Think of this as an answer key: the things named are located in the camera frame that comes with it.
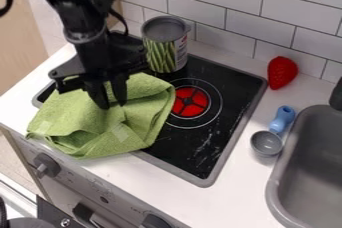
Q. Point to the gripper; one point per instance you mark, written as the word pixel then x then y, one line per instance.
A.
pixel 104 57

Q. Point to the green striped can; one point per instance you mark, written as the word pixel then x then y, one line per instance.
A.
pixel 165 43

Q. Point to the toy stove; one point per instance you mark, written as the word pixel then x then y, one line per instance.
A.
pixel 209 115

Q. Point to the red toy strawberry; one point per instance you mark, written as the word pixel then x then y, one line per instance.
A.
pixel 281 72

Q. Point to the blue and grey scoop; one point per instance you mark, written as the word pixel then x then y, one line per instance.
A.
pixel 274 132

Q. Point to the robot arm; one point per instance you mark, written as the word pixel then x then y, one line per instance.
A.
pixel 82 2

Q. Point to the toy sink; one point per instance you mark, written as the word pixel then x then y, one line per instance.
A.
pixel 307 168

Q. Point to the green cloth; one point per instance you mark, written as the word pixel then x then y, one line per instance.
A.
pixel 93 122

